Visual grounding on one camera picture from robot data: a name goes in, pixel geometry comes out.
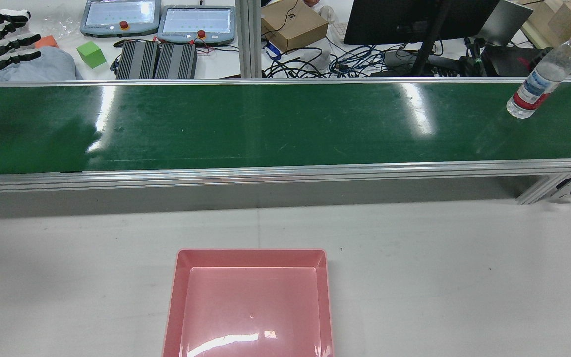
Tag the clear water bottle red cap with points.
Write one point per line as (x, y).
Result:
(543, 74)

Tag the pink plastic basket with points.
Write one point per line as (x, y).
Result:
(251, 307)

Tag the blue-grey cloth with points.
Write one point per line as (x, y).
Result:
(42, 67)

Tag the orange block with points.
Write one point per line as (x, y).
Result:
(46, 42)

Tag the clear plastic bag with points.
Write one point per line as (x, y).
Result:
(60, 25)

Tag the green foam cube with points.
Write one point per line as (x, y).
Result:
(91, 54)

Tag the grey teach pendant red button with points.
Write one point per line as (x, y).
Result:
(196, 22)
(119, 15)

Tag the black finned power box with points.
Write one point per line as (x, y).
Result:
(137, 60)
(176, 61)

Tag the brown cardboard box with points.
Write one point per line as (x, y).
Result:
(293, 27)

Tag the large black monitor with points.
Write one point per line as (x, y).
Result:
(394, 20)

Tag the black monitor stand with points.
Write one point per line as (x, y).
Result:
(427, 49)

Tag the grey flat panel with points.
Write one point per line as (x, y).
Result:
(506, 22)

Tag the tan cardboard box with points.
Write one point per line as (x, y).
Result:
(563, 17)

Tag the aluminium frame post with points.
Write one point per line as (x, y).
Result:
(249, 39)

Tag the green conveyor belt aluminium frame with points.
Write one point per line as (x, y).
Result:
(265, 124)

